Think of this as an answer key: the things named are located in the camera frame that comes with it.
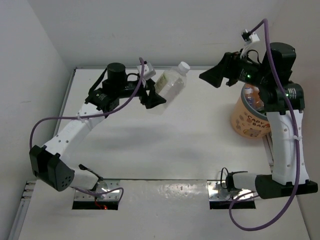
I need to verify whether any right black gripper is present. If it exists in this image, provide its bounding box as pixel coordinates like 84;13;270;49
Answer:
200;48;271;88

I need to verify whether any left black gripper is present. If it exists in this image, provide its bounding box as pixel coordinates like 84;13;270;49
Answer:
115;76;166;108

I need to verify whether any yellow label bottle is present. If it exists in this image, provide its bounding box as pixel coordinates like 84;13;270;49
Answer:
148;61;190;115

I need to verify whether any square clear bottle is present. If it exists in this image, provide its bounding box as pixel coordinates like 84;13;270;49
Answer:
252;86;263;109

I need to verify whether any clear unlabelled bottle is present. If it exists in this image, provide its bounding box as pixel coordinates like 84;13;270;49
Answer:
244;85;254;105

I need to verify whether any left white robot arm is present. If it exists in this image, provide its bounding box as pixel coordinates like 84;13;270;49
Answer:
29;59;166;196

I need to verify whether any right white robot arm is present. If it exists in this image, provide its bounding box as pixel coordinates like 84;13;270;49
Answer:
199;42;318;199

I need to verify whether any orange bin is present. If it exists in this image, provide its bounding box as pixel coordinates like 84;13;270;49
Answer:
230;83;271;139

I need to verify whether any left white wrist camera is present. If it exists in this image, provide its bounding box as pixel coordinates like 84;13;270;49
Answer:
137;62;156;81

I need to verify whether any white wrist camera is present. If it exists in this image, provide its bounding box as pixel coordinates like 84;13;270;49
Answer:
241;29;260;56
137;62;156;81

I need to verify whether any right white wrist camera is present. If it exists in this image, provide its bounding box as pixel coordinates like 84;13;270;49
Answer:
241;29;260;56

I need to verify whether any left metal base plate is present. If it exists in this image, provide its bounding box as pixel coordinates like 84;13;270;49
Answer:
74;179;123;202

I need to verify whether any metal base plate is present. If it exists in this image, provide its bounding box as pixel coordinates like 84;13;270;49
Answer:
74;179;123;202
207;180;254;202

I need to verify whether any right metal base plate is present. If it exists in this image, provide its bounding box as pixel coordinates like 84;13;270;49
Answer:
207;180;254;202

